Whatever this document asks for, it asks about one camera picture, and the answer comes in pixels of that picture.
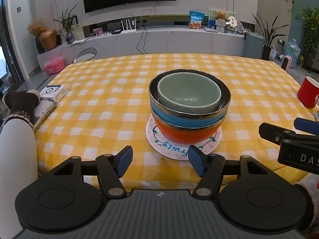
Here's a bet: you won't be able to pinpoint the blue water bottle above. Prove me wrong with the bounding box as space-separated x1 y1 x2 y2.
285 39 301 68

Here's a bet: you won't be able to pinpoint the pink heater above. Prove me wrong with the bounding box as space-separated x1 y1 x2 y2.
282 55 292 71

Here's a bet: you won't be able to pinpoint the orange steel bowl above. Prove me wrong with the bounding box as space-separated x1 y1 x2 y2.
151 110 228 145

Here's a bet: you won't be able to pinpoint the grey marble TV cabinet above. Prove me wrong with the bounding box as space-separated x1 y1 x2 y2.
37 15 246 70

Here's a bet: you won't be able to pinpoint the red cup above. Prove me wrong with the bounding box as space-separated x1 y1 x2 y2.
297 76 319 109

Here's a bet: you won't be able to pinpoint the blue snack bag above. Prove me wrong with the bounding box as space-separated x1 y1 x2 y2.
188 11 205 29

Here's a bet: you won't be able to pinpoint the white cardboard box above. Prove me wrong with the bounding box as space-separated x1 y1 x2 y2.
40 85 68 104

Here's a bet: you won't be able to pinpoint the green plant in blue vase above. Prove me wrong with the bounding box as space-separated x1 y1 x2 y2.
52 3 80 45

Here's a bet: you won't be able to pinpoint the pink plastic case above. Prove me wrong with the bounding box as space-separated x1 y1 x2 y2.
44 56 65 74

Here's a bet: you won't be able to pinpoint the dried flowers in dark vase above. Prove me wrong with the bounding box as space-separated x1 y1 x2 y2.
27 19 45 54

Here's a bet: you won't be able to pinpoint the brown teddy bear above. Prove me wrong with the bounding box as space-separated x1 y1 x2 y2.
215 11 228 33

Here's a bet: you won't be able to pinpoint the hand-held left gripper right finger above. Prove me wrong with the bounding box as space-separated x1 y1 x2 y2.
188 144 275 200

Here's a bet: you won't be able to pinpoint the blue steel bowl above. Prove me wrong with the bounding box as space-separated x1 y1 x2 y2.
149 69 231 132

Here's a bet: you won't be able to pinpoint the white ring binder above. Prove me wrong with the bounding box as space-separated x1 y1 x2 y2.
31 100 57 132

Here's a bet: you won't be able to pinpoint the gold vase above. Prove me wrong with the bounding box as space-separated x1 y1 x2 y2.
39 28 57 51

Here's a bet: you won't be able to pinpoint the green picture card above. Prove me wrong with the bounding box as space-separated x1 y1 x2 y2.
208 9 236 29

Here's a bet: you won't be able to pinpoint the yellow checked tablecloth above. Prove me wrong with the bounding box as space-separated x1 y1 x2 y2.
33 53 319 190

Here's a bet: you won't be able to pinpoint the white router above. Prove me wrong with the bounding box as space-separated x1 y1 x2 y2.
120 19 137 34

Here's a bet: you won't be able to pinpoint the grey-blue waste bin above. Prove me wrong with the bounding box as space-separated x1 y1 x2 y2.
244 31 265 59

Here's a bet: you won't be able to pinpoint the leafy green plant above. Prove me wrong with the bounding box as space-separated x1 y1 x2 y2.
298 7 319 68

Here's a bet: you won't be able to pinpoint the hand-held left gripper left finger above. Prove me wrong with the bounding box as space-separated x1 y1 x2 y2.
46 145 134 199

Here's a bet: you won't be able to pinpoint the green ceramic bowl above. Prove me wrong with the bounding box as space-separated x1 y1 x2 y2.
157 73 222 114

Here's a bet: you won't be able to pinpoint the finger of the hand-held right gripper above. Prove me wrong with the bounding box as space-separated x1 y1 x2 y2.
258 122 319 145
293 118 319 130

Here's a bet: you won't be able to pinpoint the potted plant in black pot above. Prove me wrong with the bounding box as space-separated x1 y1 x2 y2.
252 12 291 61

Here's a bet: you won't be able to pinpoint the white painted plate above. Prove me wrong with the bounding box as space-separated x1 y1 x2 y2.
146 116 222 161

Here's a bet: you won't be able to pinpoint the black cable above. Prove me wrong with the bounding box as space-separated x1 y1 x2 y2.
136 27 150 54

